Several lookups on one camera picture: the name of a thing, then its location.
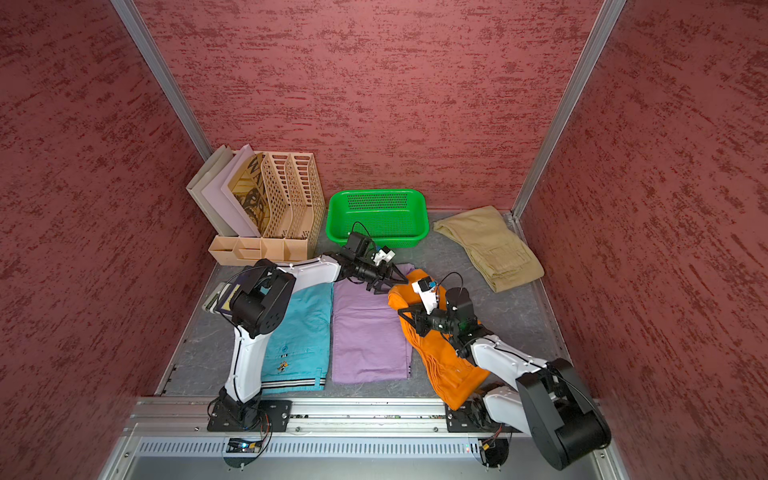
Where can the green plastic basket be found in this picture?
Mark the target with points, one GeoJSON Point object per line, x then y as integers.
{"type": "Point", "coordinates": [396, 218]}

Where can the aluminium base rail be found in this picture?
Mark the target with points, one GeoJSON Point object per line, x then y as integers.
{"type": "Point", "coordinates": [330, 438]}

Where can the grey folder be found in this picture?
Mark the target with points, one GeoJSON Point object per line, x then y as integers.
{"type": "Point", "coordinates": [199, 186]}

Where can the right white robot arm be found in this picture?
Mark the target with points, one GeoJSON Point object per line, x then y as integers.
{"type": "Point", "coordinates": [545, 400]}

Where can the dark blue notebook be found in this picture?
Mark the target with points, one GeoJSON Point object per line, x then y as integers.
{"type": "Point", "coordinates": [219, 301]}

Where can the purple pants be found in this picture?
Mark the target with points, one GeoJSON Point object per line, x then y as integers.
{"type": "Point", "coordinates": [368, 344]}

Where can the orange pants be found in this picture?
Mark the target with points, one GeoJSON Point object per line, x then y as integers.
{"type": "Point", "coordinates": [454, 379]}

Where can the aluminium corner post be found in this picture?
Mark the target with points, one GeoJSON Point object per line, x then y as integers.
{"type": "Point", "coordinates": [139, 32]}
{"type": "Point", "coordinates": [603, 26]}

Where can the brown patterned book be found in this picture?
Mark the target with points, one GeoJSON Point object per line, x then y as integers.
{"type": "Point", "coordinates": [249, 189]}

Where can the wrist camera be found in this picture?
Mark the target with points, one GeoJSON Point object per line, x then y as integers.
{"type": "Point", "coordinates": [362, 248]}
{"type": "Point", "coordinates": [456, 301]}

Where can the teal folded shorts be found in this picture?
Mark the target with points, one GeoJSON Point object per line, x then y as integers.
{"type": "Point", "coordinates": [298, 352]}

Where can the right aluminium corner post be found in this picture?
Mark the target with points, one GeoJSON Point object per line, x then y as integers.
{"type": "Point", "coordinates": [603, 26]}

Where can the beige plastic file organizer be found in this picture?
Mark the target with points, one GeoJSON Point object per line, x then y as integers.
{"type": "Point", "coordinates": [297, 212]}

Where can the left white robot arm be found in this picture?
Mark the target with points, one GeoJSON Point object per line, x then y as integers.
{"type": "Point", "coordinates": [299, 327]}

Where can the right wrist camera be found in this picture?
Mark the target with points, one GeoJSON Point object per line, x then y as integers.
{"type": "Point", "coordinates": [456, 301]}

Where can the khaki pants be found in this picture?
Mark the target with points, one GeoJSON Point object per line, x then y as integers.
{"type": "Point", "coordinates": [502, 258]}

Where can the left aluminium corner post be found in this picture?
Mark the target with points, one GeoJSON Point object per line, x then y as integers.
{"type": "Point", "coordinates": [139, 32]}

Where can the lilac folder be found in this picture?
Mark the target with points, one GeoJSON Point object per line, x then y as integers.
{"type": "Point", "coordinates": [225, 201]}

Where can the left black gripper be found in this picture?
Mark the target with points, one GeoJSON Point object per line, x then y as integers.
{"type": "Point", "coordinates": [380, 278]}

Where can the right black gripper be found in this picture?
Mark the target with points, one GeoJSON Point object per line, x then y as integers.
{"type": "Point", "coordinates": [416, 312]}

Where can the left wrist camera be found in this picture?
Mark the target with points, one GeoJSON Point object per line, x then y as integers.
{"type": "Point", "coordinates": [362, 248]}

